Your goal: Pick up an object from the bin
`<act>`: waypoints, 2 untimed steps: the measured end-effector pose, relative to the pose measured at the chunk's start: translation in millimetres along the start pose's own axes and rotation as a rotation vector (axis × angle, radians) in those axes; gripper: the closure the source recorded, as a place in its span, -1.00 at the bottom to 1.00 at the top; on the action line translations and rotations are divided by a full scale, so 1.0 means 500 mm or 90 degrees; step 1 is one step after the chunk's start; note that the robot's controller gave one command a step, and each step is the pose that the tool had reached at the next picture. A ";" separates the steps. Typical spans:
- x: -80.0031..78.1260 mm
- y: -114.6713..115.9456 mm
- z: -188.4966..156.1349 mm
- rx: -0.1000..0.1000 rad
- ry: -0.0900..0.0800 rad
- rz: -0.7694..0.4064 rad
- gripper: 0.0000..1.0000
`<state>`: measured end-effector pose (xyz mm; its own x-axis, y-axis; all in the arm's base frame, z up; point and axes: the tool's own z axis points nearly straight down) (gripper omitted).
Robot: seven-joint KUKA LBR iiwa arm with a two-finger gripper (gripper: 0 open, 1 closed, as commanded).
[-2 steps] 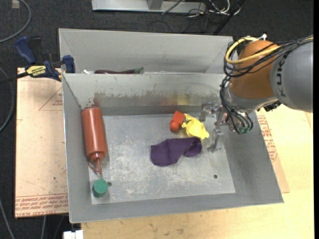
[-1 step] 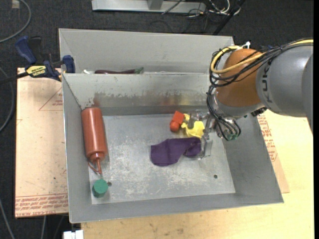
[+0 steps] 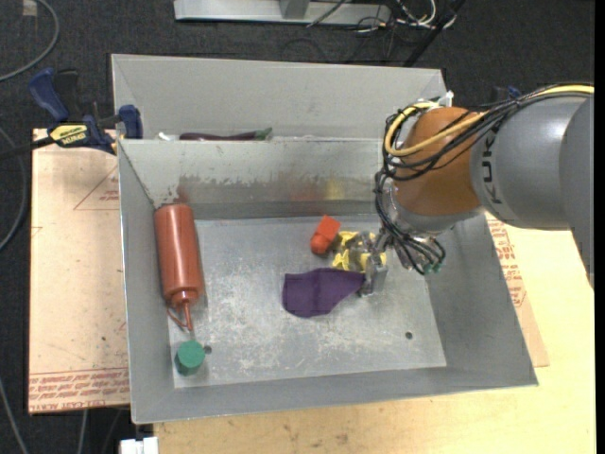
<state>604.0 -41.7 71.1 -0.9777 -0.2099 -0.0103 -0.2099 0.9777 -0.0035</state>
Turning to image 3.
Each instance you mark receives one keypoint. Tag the green cylinder block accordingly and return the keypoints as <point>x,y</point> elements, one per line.
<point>190,357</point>

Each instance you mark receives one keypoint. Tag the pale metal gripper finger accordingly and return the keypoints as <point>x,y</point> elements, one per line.
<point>368,285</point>
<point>381,276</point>

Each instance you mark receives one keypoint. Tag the grey metal bin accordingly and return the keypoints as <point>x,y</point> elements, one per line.
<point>283,338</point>

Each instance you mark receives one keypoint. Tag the brown cardboard board red print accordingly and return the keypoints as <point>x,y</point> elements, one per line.
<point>71,263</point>

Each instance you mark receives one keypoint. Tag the red-brown squeeze bottle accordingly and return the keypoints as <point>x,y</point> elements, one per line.
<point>178,253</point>

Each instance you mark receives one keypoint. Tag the purple cloth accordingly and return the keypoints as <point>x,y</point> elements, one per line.
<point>316,293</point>

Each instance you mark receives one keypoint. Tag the yellow plastic toy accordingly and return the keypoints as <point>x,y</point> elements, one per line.
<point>347,256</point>

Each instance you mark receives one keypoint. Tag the orange-red toy block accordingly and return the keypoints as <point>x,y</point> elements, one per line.
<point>325,235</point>

